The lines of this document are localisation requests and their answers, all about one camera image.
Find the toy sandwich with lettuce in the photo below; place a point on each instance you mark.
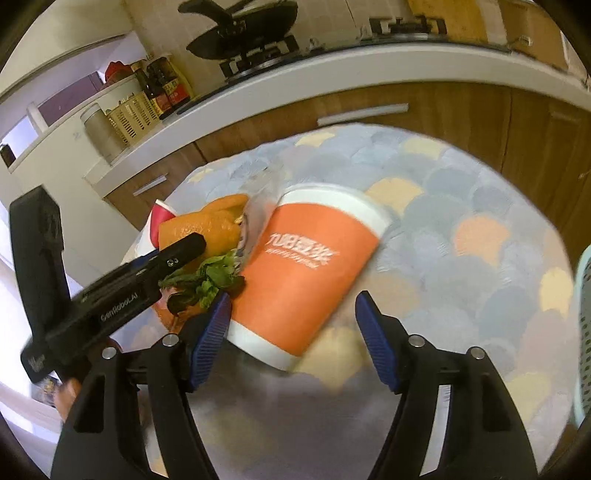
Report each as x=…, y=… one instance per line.
x=217, y=221

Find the red container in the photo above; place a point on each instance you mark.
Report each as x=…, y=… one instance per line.
x=117, y=74

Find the gas stove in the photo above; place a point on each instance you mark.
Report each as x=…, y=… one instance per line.
x=258, y=62

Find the white canister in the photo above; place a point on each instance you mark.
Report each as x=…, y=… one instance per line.
x=101, y=134

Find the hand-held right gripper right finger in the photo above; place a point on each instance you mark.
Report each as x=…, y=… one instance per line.
x=378, y=344

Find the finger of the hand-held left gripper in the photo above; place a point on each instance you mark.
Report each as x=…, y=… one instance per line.
x=178, y=251

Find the person's left hand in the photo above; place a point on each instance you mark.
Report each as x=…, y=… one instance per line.
x=69, y=397

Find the wide dark sauce bottle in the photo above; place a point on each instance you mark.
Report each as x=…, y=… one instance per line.
x=173, y=83

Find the black wok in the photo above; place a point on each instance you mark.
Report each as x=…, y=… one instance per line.
x=258, y=18

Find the slim dark sauce bottle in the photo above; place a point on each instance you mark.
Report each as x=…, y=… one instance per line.
x=150, y=92

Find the clear plastic wrapper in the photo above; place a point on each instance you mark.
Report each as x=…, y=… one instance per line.
x=256, y=217

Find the green leafy vegetable scrap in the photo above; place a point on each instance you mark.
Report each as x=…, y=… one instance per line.
x=212, y=279

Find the orange paper cup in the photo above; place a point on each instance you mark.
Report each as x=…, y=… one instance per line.
x=304, y=277

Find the red and white paper cup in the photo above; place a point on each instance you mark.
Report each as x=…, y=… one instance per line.
x=154, y=224

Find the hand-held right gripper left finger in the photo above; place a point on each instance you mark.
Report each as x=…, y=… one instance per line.
x=210, y=344

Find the yellow utensil holder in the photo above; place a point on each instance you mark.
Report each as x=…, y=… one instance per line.
x=131, y=120

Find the light green plastic basket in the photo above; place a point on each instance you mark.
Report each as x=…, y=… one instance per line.
x=584, y=323

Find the wooden kitchen cabinet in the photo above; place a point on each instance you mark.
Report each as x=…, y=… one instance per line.
x=461, y=108

